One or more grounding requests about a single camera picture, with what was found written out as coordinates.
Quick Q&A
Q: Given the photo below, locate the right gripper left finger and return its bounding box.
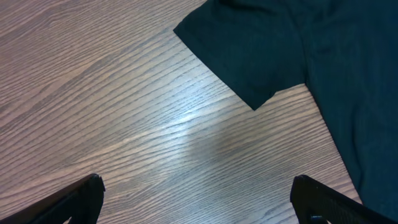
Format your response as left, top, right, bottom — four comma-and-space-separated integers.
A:
1, 174, 105, 224

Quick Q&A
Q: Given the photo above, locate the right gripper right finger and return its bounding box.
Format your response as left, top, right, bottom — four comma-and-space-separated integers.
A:
290, 175, 397, 224

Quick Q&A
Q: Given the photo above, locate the black t-shirt white label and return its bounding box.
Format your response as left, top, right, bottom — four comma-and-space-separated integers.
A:
174, 0, 397, 220

